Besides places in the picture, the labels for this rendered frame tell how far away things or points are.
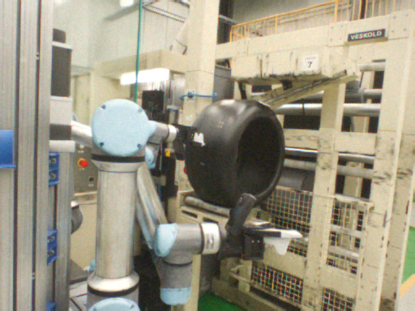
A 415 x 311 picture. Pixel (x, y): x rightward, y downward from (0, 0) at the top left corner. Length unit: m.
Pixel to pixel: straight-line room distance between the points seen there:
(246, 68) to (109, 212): 1.52
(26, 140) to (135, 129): 0.35
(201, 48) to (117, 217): 1.42
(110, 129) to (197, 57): 1.37
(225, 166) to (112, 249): 0.90
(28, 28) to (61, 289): 0.74
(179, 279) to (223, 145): 0.85
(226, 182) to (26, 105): 0.96
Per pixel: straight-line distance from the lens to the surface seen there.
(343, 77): 1.90
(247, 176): 2.07
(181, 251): 0.78
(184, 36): 2.56
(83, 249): 2.06
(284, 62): 1.92
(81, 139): 1.27
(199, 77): 1.95
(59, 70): 1.04
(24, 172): 0.94
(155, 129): 1.32
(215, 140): 1.54
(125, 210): 0.72
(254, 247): 0.85
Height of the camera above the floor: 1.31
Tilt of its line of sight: 6 degrees down
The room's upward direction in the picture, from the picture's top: 4 degrees clockwise
